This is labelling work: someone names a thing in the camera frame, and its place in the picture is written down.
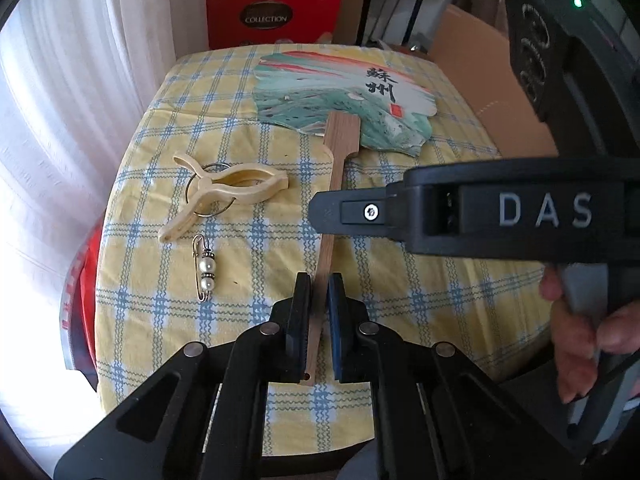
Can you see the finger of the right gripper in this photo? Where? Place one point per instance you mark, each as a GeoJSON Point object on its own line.
{"type": "Point", "coordinates": [374, 212]}

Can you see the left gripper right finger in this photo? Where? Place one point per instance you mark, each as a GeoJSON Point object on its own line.
{"type": "Point", "coordinates": [436, 414]}

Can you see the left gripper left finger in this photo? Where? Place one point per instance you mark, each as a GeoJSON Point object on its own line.
{"type": "Point", "coordinates": [201, 415]}

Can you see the painted paddle fan wooden handle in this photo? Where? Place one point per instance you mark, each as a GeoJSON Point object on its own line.
{"type": "Point", "coordinates": [345, 124]}

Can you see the person's right hand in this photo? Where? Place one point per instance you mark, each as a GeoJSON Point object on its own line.
{"type": "Point", "coordinates": [576, 341]}

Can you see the cream plastic clothes peg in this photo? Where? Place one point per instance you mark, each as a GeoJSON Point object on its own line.
{"type": "Point", "coordinates": [243, 184]}

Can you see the pearl safety pin brooch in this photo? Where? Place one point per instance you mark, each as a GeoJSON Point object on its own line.
{"type": "Point", "coordinates": [205, 266]}

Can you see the yellow blue plaid cloth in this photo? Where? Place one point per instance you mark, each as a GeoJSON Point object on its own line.
{"type": "Point", "coordinates": [146, 304]}

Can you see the red plastic bag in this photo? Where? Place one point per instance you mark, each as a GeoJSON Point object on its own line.
{"type": "Point", "coordinates": [78, 309]}

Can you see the large cardboard box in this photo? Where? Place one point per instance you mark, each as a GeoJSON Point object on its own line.
{"type": "Point", "coordinates": [475, 57]}

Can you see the red collection gift box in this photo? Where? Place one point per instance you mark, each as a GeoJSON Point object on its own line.
{"type": "Point", "coordinates": [236, 23]}

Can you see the white curtain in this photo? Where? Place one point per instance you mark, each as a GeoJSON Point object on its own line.
{"type": "Point", "coordinates": [76, 78]}

